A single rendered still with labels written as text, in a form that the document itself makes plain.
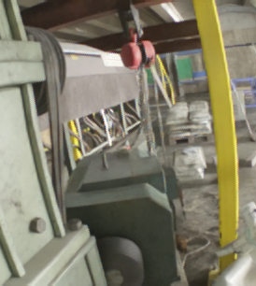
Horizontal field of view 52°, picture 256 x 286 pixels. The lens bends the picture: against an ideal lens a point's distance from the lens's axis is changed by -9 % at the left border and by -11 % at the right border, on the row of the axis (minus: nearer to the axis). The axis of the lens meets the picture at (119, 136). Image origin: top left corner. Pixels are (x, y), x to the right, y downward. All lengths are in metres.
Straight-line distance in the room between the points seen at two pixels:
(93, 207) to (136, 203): 0.14
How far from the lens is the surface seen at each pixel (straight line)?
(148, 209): 0.94
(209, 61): 1.31
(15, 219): 0.62
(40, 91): 0.72
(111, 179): 1.03
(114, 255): 0.88
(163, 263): 1.06
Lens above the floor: 1.19
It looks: 10 degrees down
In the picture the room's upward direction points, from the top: 9 degrees counter-clockwise
